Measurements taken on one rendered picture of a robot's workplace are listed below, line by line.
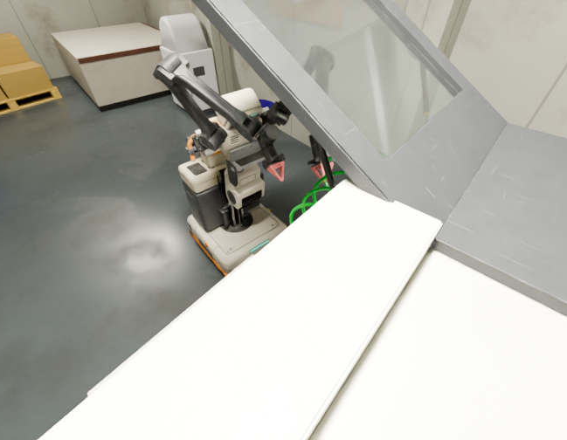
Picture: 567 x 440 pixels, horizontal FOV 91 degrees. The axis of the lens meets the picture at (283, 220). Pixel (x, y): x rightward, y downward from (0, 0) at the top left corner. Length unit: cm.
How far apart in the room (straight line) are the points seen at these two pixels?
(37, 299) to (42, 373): 63
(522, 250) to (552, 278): 7
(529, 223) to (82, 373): 234
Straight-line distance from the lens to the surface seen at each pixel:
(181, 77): 125
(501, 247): 72
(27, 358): 263
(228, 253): 215
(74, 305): 269
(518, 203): 86
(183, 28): 473
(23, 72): 642
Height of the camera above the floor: 193
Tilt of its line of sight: 45 degrees down
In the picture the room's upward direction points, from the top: straight up
